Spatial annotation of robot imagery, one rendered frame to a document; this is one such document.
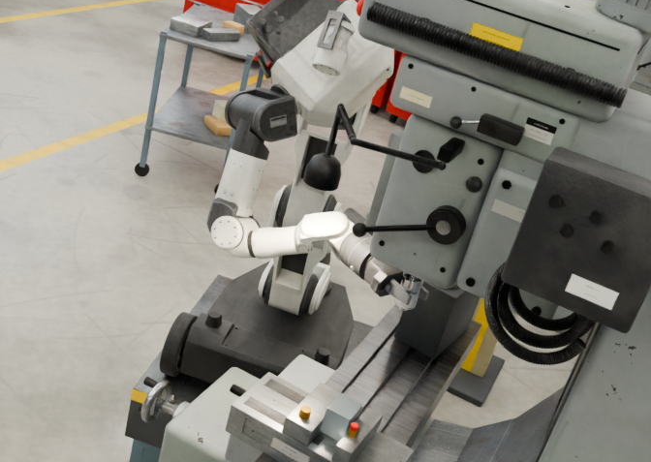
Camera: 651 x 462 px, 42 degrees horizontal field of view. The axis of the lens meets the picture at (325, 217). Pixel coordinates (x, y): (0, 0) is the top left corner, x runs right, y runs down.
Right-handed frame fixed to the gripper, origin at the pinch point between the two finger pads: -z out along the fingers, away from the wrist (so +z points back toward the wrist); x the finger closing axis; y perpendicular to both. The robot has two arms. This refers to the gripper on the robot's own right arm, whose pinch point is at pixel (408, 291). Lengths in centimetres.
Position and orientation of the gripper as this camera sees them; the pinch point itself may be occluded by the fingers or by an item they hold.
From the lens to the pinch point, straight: 180.5
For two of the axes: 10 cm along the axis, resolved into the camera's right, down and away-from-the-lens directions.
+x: 7.5, -1.1, 6.5
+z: -6.1, -4.9, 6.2
